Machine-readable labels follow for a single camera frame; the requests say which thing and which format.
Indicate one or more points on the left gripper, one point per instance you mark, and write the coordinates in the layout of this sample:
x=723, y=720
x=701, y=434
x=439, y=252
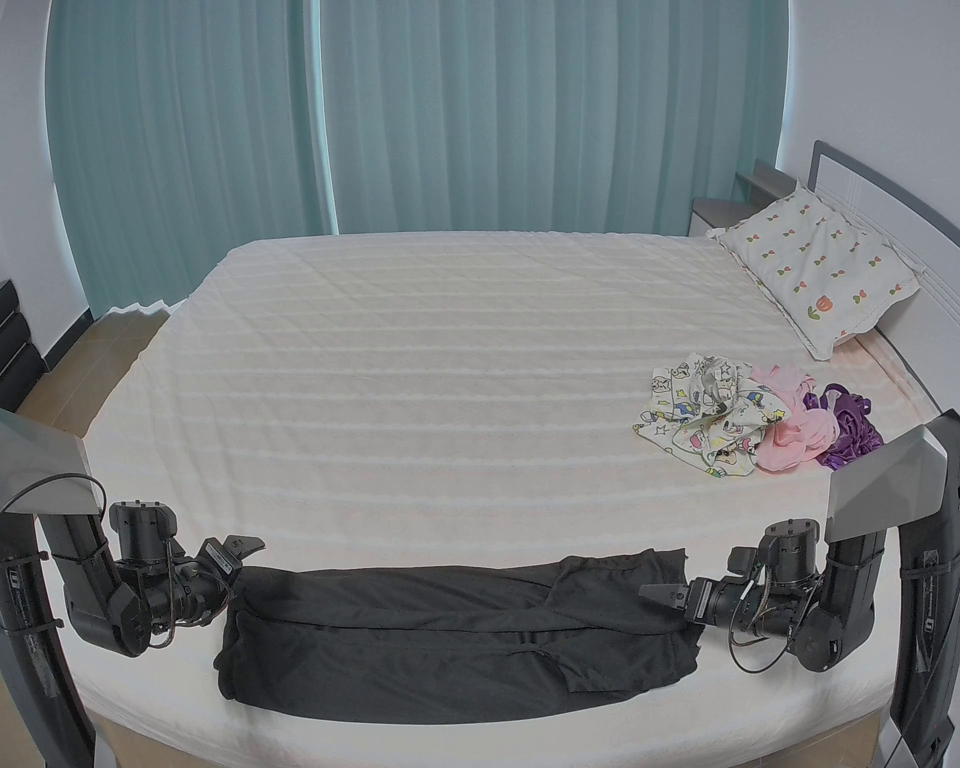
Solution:
x=217, y=566

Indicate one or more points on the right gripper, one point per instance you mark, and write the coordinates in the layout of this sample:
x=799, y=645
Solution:
x=709, y=600

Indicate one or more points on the black T-shirt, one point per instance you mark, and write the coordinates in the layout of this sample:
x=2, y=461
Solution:
x=450, y=645

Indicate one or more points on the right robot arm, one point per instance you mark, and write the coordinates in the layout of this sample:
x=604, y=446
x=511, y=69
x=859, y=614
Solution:
x=847, y=592

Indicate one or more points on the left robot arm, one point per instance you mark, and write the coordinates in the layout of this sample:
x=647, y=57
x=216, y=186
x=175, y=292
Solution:
x=90, y=592

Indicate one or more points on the bed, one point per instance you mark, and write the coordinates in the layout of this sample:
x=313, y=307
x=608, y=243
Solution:
x=420, y=375

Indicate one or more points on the white printed garment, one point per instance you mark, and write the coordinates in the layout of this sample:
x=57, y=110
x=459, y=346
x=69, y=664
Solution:
x=697, y=420

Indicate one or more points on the pink garment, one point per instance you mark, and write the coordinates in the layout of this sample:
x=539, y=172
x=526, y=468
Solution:
x=795, y=439

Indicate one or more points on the purple garment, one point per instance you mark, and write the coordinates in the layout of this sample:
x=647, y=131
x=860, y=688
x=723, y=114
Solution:
x=855, y=435

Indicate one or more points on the black chest of drawers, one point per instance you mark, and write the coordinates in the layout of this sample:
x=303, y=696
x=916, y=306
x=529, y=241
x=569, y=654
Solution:
x=15, y=345

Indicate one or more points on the white printed pillow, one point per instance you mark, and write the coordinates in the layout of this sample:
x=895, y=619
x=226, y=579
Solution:
x=817, y=266

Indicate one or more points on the grey bedside table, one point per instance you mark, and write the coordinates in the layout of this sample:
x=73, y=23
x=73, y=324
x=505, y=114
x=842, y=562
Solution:
x=720, y=210

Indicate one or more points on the blue-green curtain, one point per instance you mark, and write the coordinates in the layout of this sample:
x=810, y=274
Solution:
x=187, y=142
x=540, y=112

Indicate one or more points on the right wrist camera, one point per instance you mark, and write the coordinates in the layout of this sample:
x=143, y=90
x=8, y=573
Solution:
x=744, y=562

